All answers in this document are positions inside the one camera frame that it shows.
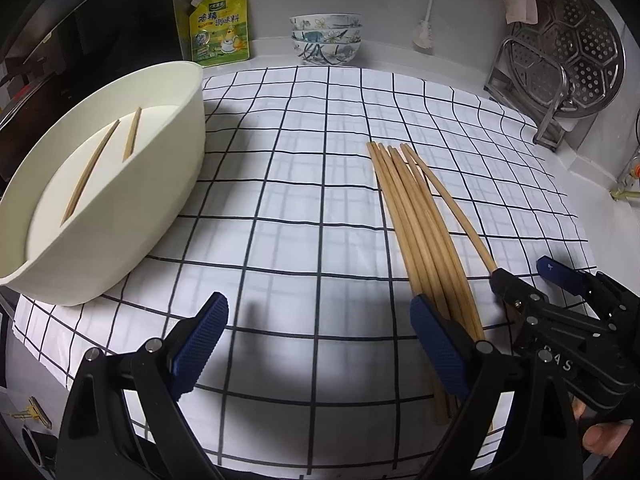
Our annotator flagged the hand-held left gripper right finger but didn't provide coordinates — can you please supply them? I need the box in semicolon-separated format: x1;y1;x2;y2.
410;294;586;480

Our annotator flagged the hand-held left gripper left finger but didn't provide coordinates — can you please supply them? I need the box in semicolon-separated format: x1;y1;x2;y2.
56;291;230;480

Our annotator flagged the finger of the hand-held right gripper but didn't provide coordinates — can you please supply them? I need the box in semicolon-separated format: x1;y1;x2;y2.
536;256;640;322
489;268;552;321

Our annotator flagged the light wooden chopstick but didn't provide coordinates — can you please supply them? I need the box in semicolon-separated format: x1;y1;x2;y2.
122;106;142;163
400;144;497;273
60;119;121;226

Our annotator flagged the group of wooden chopsticks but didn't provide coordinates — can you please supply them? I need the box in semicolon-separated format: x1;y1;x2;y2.
366;141;493;426

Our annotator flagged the white plastic basin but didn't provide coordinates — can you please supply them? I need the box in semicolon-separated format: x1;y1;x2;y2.
0;60;207;307

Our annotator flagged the person's right hand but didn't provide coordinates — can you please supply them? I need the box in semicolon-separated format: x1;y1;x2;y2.
572;399;640;461

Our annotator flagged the brass pipe valve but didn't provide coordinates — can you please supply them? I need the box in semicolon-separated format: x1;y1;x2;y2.
611;152;640;202

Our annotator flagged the steel rack stand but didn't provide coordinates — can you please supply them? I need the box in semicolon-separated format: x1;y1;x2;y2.
482;37;576;150

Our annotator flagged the white black checkered cloth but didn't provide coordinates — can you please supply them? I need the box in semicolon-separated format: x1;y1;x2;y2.
12;66;598;471

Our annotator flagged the perforated steel steamer plate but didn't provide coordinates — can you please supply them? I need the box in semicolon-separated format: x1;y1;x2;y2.
505;0;627;120

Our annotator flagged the white dish brush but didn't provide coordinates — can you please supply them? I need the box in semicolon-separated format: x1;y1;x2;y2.
411;0;443;51

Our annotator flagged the yellow green seasoning pouch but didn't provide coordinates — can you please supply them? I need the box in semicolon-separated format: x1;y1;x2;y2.
188;0;251;68

